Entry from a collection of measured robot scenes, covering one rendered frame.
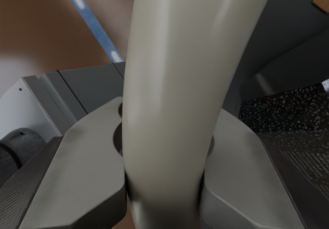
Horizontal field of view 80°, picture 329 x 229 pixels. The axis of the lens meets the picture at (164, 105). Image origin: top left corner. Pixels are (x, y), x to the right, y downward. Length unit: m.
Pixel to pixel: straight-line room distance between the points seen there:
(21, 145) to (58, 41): 1.28
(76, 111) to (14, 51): 1.63
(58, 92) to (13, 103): 0.15
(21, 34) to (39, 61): 0.28
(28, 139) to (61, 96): 0.17
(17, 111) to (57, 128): 0.16
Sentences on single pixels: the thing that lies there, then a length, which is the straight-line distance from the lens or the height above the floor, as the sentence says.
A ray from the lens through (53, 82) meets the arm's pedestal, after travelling 0.78.
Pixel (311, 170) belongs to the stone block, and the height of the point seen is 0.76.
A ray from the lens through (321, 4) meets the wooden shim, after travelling 1.41.
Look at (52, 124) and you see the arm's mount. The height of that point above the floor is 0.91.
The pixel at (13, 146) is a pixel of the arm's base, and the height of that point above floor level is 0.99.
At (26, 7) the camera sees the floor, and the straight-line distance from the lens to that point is 2.16.
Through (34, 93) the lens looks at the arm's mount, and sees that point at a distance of 0.77.
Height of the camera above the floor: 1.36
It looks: 65 degrees down
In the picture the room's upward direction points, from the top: 132 degrees counter-clockwise
